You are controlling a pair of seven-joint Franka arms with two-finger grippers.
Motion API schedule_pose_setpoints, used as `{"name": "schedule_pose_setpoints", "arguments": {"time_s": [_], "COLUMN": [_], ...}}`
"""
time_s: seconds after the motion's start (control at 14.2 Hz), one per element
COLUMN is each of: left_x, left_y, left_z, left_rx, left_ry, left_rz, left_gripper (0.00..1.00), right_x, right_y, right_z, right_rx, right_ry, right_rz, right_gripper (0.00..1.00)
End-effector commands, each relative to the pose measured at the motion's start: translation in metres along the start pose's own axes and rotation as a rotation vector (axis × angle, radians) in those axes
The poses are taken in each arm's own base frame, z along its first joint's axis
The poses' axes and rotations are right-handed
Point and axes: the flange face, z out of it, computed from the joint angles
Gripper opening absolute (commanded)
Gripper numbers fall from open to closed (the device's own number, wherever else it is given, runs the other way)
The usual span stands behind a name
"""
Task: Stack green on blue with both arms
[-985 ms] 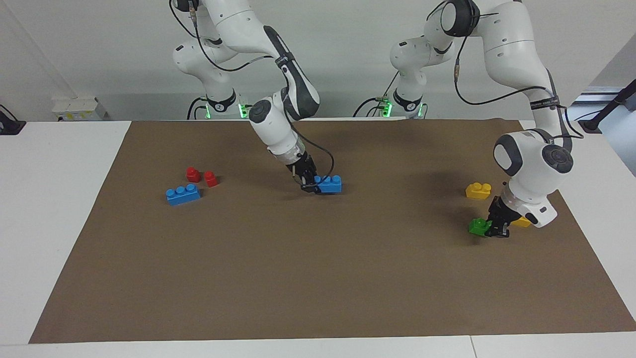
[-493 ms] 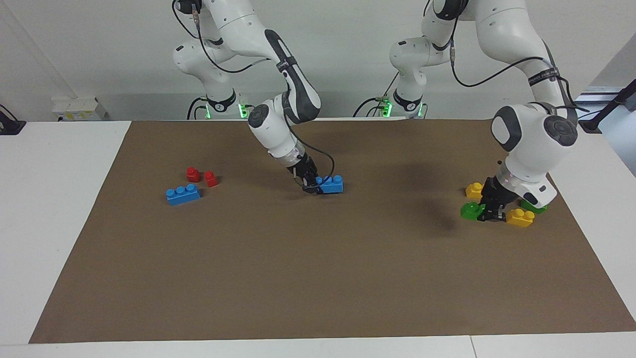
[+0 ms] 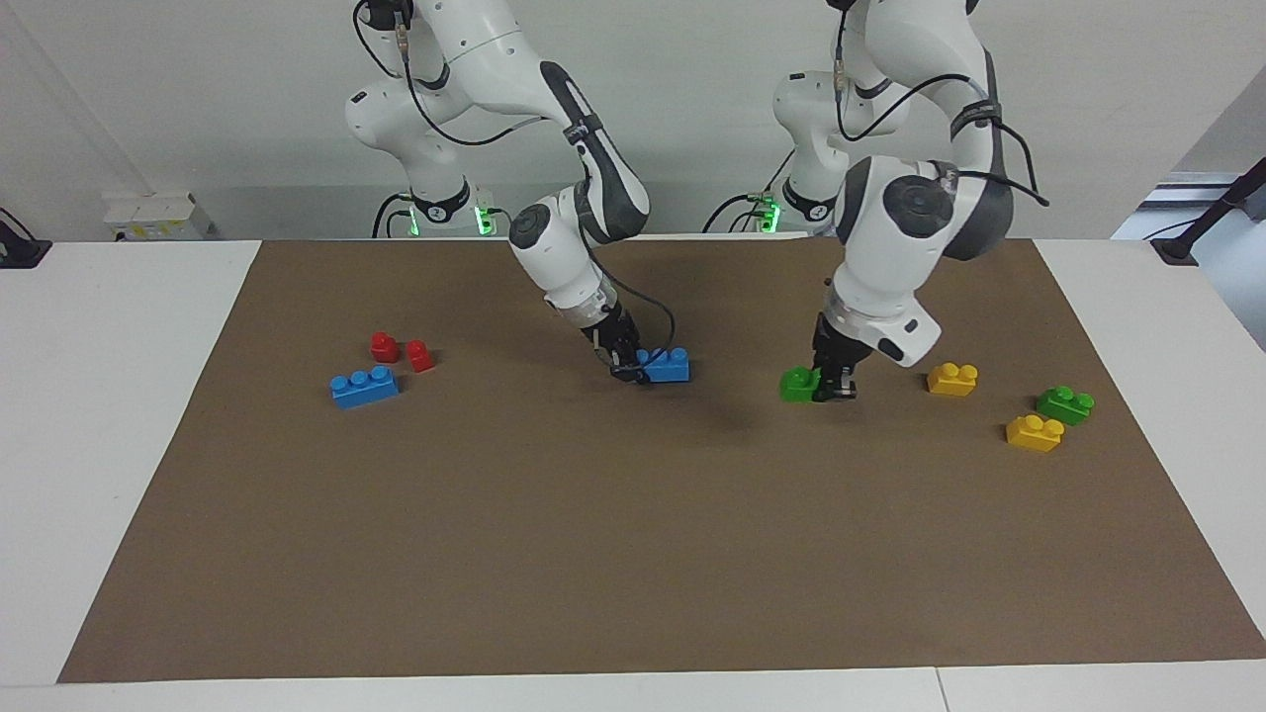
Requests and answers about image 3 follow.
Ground blue three-stud toy block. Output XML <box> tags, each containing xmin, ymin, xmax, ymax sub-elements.
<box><xmin>329</xmin><ymin>365</ymin><xmax>402</xmax><ymax>410</ymax></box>
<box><xmin>633</xmin><ymin>347</ymin><xmax>692</xmax><ymax>385</ymax></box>

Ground yellow two-stud toy block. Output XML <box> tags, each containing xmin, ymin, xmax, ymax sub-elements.
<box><xmin>1005</xmin><ymin>413</ymin><xmax>1066</xmax><ymax>454</ymax></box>
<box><xmin>927</xmin><ymin>362</ymin><xmax>980</xmax><ymax>399</ymax></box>

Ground brown paper table mat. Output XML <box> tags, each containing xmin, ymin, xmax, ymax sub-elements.
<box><xmin>56</xmin><ymin>237</ymin><xmax>1266</xmax><ymax>685</ymax></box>

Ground black angled stand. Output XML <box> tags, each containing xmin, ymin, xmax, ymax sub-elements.
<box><xmin>1150</xmin><ymin>155</ymin><xmax>1266</xmax><ymax>266</ymax></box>

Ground black table clamp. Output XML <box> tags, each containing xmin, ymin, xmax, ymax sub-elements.
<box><xmin>0</xmin><ymin>208</ymin><xmax>52</xmax><ymax>270</ymax></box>

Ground black left arm base cables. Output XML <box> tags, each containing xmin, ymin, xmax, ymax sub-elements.
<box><xmin>702</xmin><ymin>148</ymin><xmax>797</xmax><ymax>236</ymax></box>

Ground black arm base cables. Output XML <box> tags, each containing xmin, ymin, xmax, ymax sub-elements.
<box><xmin>371</xmin><ymin>193</ymin><xmax>517</xmax><ymax>240</ymax></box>
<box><xmin>702</xmin><ymin>148</ymin><xmax>797</xmax><ymax>236</ymax></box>

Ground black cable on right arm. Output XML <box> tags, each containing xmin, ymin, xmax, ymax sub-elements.
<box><xmin>353</xmin><ymin>0</ymin><xmax>678</xmax><ymax>382</ymax></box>

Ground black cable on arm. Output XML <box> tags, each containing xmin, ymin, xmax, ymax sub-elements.
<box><xmin>834</xmin><ymin>5</ymin><xmax>1051</xmax><ymax>209</ymax></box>
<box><xmin>353</xmin><ymin>0</ymin><xmax>678</xmax><ymax>382</ymax></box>

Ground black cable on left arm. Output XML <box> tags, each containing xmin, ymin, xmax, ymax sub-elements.
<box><xmin>834</xmin><ymin>5</ymin><xmax>1051</xmax><ymax>209</ymax></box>

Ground black right arm base cables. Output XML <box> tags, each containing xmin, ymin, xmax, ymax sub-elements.
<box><xmin>371</xmin><ymin>193</ymin><xmax>517</xmax><ymax>240</ymax></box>

